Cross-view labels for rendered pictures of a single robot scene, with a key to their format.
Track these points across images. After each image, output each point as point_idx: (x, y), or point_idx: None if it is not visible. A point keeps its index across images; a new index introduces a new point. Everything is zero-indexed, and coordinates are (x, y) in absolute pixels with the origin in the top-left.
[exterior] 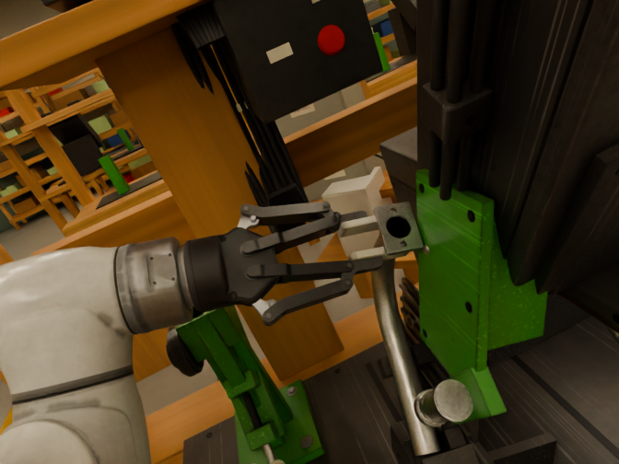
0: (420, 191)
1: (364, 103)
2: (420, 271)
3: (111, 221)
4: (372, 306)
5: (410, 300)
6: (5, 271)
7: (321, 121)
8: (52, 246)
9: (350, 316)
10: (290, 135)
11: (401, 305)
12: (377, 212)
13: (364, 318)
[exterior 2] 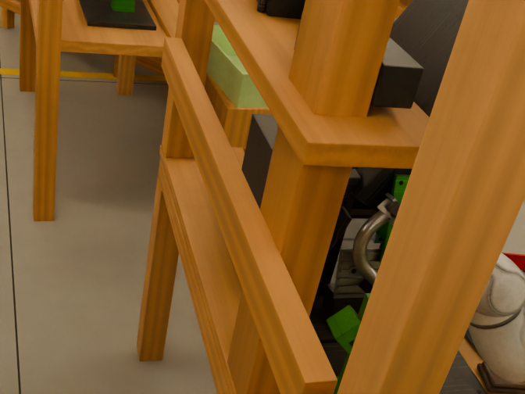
0: (400, 184)
1: (221, 148)
2: (391, 225)
3: (296, 304)
4: (218, 331)
5: (350, 259)
6: (501, 254)
7: (222, 169)
8: (309, 357)
9: (222, 347)
10: (230, 186)
11: (230, 315)
12: (396, 199)
13: (231, 339)
